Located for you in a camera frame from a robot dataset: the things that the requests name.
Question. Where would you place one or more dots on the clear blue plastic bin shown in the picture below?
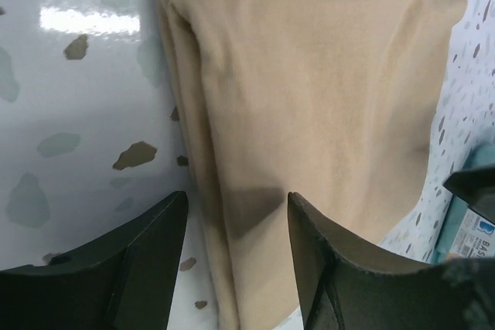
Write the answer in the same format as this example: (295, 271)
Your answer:
(464, 233)

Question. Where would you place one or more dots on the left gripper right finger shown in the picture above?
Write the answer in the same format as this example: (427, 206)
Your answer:
(346, 282)

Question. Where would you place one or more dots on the beige t shirt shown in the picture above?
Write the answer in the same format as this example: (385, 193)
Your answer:
(333, 99)

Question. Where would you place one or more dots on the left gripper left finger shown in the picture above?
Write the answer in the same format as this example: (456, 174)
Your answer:
(124, 279)

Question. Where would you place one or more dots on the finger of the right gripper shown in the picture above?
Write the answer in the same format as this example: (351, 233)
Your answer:
(475, 186)

